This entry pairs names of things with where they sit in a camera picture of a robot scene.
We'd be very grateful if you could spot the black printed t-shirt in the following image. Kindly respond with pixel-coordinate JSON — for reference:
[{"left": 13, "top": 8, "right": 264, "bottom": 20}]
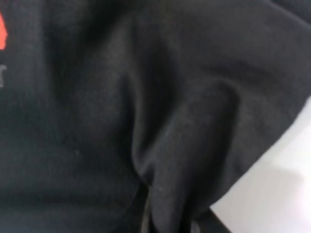
[{"left": 0, "top": 0, "right": 311, "bottom": 233}]

